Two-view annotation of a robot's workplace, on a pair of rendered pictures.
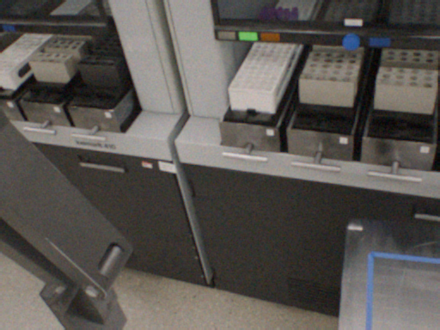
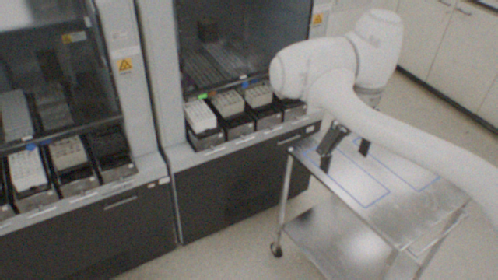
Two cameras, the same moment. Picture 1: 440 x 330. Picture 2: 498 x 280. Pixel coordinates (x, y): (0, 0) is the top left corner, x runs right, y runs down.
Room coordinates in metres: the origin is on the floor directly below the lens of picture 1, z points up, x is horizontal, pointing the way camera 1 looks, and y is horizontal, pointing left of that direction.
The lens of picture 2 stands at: (-0.01, 0.93, 1.94)
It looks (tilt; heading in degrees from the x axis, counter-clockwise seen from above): 42 degrees down; 301
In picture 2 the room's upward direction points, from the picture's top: 3 degrees clockwise
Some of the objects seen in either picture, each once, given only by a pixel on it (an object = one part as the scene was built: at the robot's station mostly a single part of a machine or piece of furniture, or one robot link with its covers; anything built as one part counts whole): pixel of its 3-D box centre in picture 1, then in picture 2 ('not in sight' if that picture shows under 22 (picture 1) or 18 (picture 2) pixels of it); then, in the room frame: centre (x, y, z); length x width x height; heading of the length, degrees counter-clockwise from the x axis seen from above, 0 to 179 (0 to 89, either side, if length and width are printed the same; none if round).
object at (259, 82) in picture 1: (269, 67); (192, 108); (0.97, -0.16, 0.83); 0.30 x 0.10 x 0.06; 152
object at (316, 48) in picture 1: (338, 57); not in sight; (0.93, -0.31, 0.85); 0.12 x 0.02 x 0.06; 63
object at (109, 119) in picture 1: (149, 51); (99, 126); (1.27, 0.13, 0.78); 0.73 x 0.14 x 0.09; 153
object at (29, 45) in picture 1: (31, 53); (26, 159); (1.29, 0.47, 0.83); 0.30 x 0.10 x 0.06; 153
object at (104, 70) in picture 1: (101, 73); (110, 146); (1.06, 0.24, 0.85); 0.12 x 0.02 x 0.06; 63
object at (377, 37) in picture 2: not in sight; (369, 47); (0.18, 0.15, 1.54); 0.13 x 0.11 x 0.16; 56
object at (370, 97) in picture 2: not in sight; (363, 89); (0.17, 0.14, 1.43); 0.09 x 0.09 x 0.06
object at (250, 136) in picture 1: (284, 58); (182, 102); (1.09, -0.22, 0.78); 0.73 x 0.14 x 0.09; 153
